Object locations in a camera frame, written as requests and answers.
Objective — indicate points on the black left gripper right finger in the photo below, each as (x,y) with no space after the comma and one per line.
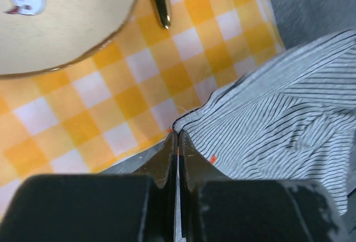
(215,207)

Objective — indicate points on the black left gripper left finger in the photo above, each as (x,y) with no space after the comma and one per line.
(139,206)

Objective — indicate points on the grey striped underwear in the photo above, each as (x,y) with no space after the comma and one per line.
(291,119)

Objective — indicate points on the orange checkered tablecloth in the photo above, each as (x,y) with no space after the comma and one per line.
(123,100)

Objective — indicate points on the bird pattern ceramic plate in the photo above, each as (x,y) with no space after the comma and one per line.
(39,36)

